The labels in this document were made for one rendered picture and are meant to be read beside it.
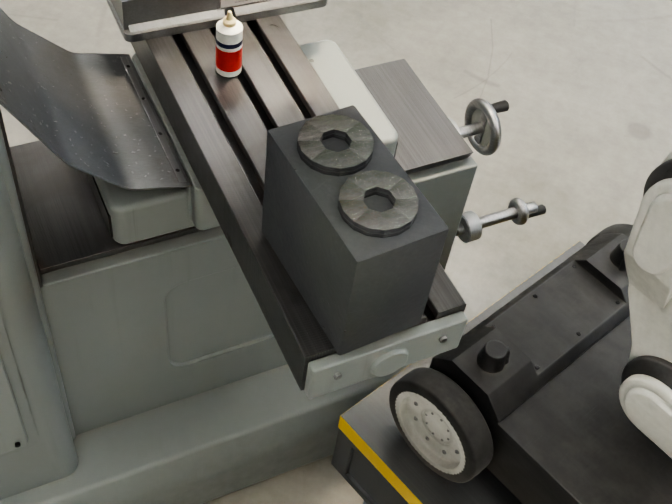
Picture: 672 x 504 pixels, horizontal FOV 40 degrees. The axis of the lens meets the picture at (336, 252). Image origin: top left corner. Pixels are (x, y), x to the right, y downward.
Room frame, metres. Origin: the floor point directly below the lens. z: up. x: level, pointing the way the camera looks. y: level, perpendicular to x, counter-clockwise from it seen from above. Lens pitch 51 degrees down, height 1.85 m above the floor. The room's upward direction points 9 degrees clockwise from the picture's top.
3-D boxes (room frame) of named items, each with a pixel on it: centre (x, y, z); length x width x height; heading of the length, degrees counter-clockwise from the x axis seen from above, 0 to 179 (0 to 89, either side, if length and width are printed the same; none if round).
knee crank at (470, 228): (1.29, -0.32, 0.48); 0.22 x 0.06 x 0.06; 122
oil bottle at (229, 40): (1.11, 0.21, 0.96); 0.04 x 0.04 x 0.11
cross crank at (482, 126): (1.39, -0.22, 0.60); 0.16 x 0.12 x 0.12; 122
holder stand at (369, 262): (0.74, -0.01, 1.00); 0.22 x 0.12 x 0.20; 36
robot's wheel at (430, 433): (0.78, -0.22, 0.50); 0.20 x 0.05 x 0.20; 48
